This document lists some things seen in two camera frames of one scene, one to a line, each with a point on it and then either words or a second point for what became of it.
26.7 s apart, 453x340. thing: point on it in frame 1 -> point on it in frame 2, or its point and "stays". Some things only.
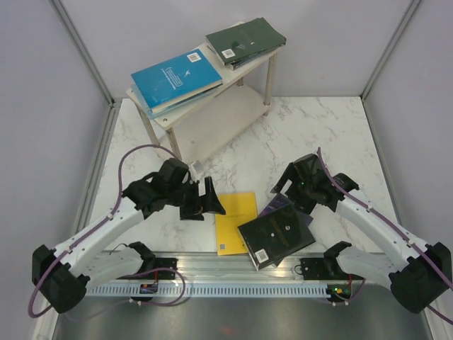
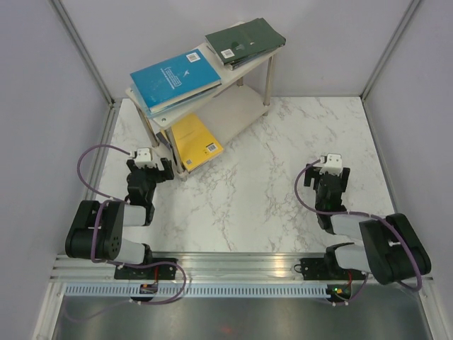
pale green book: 165,107 stays
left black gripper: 192,212 -> 165,175
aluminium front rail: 239,267 stays
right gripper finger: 289,174 -> 345,178
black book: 274,236 -> 161,137
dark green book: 243,40 stays
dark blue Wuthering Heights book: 236,64 stays
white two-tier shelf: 190,130 stays
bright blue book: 175,79 stays
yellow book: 238,207 -> 195,144
